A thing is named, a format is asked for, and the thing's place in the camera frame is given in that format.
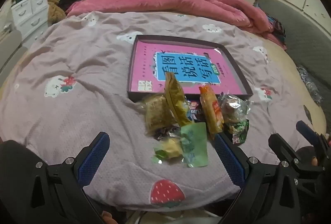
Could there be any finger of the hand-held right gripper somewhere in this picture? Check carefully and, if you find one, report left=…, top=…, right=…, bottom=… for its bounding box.
left=295, top=121, right=329, bottom=162
left=268, top=133, right=298, bottom=170

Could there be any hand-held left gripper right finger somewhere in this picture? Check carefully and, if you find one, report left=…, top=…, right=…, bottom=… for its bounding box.
left=214, top=133, right=300, bottom=217

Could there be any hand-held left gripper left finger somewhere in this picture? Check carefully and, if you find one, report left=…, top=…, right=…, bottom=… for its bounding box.
left=31, top=132, right=111, bottom=217

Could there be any green printed snack packet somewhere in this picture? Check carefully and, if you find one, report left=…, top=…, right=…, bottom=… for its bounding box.
left=225, top=119, right=250, bottom=145

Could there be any light green snack packet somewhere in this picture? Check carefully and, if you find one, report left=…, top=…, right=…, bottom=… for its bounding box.
left=180, top=122, right=209, bottom=168

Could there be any clear-wrapped brown pastry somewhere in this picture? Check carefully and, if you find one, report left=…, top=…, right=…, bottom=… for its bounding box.
left=218, top=93, right=252, bottom=126

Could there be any long orange snack packet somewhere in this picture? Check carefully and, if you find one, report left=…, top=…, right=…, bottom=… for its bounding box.
left=199, top=85, right=225, bottom=140

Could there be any blue cookie packet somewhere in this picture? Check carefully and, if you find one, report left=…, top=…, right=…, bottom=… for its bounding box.
left=186, top=100, right=205, bottom=122

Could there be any round pastry with green label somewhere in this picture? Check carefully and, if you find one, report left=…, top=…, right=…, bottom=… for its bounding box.
left=152, top=136, right=184, bottom=164

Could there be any clear-wrapped brown cake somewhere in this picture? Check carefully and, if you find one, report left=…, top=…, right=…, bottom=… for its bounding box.
left=137, top=93, right=176, bottom=137

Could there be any dark brown shallow box tray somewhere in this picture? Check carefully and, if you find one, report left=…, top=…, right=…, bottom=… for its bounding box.
left=127, top=35, right=253, bottom=100

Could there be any yellow snack packet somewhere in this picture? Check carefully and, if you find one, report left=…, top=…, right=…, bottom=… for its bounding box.
left=164, top=72, right=192, bottom=126

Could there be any dark patterned cloth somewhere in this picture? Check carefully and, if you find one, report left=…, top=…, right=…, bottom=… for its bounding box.
left=296, top=65, right=324, bottom=106

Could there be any beige mattress sheet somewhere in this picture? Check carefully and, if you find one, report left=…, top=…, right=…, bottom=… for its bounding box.
left=248, top=33, right=329, bottom=121

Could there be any grey pillow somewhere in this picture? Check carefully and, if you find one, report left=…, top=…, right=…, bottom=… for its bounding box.
left=255, top=0, right=331, bottom=111

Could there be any purple printed bedsheet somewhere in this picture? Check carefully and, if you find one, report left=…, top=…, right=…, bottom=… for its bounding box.
left=0, top=11, right=324, bottom=211

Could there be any pink children's book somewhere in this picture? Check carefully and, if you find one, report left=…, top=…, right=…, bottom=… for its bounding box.
left=131, top=41, right=246, bottom=94

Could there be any colourful patterned pillow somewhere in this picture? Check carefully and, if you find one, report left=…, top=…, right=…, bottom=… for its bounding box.
left=255, top=4, right=287, bottom=46

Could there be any brown plush toy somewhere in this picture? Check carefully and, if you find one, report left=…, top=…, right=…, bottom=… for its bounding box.
left=47, top=0, right=67, bottom=24

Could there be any white drawer cabinet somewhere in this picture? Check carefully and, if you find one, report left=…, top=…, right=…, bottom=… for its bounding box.
left=10, top=0, right=49, bottom=38

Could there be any pink quilt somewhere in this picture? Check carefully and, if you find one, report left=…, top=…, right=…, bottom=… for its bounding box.
left=66, top=0, right=287, bottom=51

